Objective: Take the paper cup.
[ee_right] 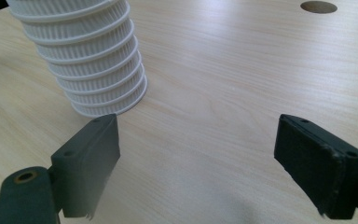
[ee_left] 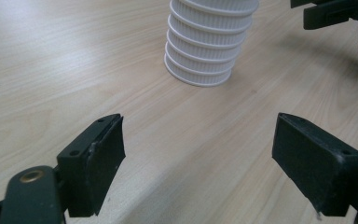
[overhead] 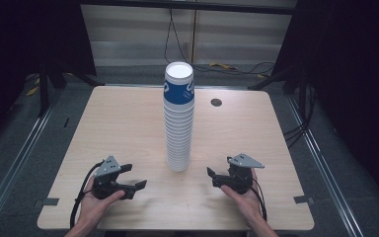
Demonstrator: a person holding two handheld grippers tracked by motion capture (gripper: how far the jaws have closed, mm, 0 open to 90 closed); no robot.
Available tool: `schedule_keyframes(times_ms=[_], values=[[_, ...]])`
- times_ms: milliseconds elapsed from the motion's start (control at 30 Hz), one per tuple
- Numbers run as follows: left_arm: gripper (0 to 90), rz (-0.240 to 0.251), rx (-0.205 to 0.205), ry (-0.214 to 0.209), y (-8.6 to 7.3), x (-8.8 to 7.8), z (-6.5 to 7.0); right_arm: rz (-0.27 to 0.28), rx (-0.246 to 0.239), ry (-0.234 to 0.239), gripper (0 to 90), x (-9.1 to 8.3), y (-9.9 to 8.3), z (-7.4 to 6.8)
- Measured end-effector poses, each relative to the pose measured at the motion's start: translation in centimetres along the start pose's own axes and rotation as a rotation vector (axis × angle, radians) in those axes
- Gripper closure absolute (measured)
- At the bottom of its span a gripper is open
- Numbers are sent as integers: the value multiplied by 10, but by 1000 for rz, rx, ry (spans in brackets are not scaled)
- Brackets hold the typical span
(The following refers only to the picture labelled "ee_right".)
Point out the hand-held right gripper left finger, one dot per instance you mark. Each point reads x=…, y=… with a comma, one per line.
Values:
x=84, y=161

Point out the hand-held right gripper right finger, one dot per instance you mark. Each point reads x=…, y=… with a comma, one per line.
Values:
x=320, y=168

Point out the stack of paper cups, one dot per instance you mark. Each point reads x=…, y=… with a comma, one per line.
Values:
x=87, y=59

